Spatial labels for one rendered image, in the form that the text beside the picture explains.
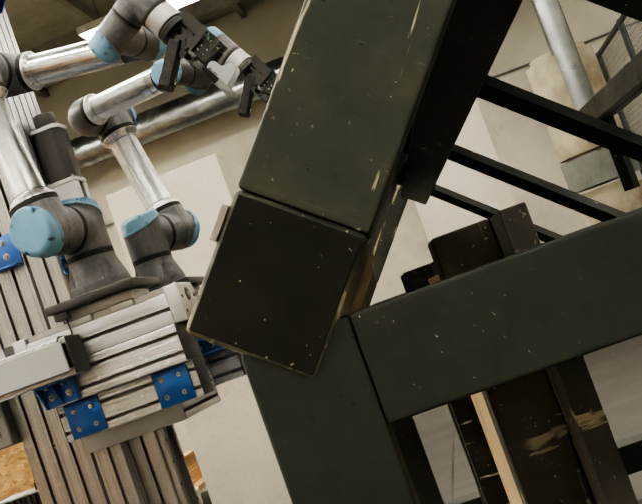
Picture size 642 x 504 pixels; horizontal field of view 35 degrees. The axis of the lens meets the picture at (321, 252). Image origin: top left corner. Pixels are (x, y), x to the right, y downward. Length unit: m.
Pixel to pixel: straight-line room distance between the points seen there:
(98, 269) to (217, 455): 2.73
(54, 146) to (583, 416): 2.08
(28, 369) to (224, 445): 2.76
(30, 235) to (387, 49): 1.64
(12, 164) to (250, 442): 2.88
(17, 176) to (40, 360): 0.42
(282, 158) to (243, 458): 4.29
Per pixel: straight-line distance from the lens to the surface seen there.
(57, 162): 2.77
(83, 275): 2.44
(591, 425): 0.91
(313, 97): 0.79
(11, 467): 4.30
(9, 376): 2.39
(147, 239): 2.92
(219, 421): 5.03
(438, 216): 6.35
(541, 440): 0.97
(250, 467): 5.03
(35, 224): 2.34
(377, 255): 2.91
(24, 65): 2.56
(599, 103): 1.98
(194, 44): 2.21
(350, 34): 0.80
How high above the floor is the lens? 0.79
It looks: 4 degrees up
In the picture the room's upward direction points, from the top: 20 degrees counter-clockwise
